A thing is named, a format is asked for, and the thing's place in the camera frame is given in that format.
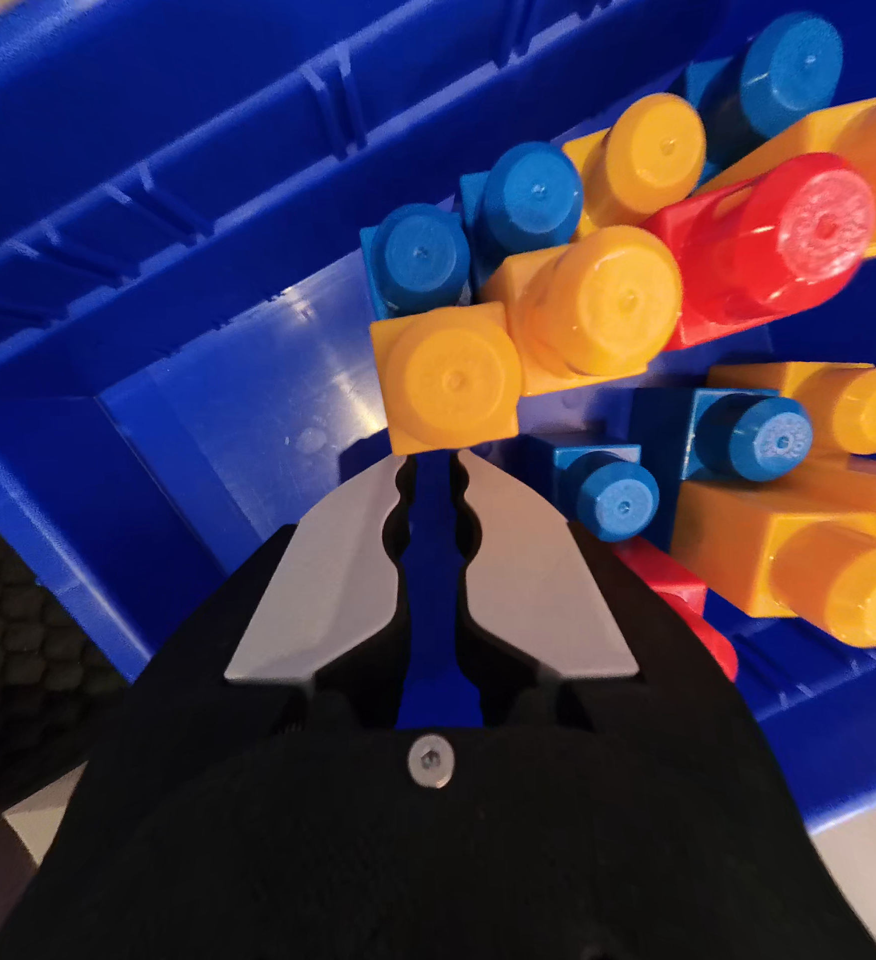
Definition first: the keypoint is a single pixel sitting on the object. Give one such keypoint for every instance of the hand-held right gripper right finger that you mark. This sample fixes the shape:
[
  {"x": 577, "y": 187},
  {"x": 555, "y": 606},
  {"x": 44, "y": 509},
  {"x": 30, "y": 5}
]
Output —
[{"x": 543, "y": 592}]

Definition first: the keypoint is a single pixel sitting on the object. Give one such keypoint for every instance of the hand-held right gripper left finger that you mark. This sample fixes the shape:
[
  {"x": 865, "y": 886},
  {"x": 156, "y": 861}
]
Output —
[{"x": 325, "y": 592}]

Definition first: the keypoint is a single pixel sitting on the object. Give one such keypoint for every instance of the pile of toy blocks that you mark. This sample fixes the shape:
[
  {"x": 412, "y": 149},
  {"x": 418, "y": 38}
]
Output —
[{"x": 610, "y": 300}]

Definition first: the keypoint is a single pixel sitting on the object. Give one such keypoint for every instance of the plain blue object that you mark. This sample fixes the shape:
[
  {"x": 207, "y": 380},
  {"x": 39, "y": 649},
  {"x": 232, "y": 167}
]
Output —
[{"x": 183, "y": 225}]

